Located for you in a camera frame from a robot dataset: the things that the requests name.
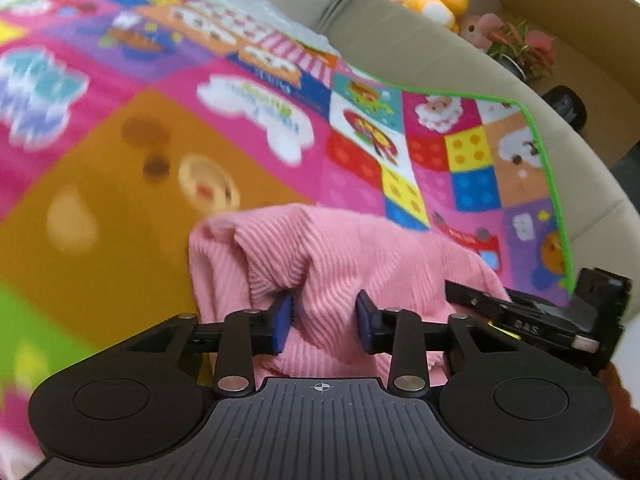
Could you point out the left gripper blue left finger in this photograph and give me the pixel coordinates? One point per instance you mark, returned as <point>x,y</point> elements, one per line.
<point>245,334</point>

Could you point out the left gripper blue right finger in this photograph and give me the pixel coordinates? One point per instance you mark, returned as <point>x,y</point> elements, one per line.
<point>399,334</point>

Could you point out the pink knitted sweater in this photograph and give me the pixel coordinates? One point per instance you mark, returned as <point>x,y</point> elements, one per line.
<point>326,256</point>

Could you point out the black round device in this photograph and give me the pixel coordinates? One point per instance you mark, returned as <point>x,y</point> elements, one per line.
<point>568,105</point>

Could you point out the colourful cartoon play mat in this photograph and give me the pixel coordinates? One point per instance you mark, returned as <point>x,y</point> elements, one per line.
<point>126,122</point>

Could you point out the potted pink flowers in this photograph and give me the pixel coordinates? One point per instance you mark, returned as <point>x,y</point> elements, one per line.
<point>532,50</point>

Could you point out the beige padded headboard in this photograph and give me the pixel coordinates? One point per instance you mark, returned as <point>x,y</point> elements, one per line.
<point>500,172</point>

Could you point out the pink plush toy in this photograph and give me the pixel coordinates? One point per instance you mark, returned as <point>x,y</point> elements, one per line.
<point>475,28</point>

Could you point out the yellow plush duck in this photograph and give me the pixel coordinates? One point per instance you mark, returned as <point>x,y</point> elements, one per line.
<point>442,12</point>

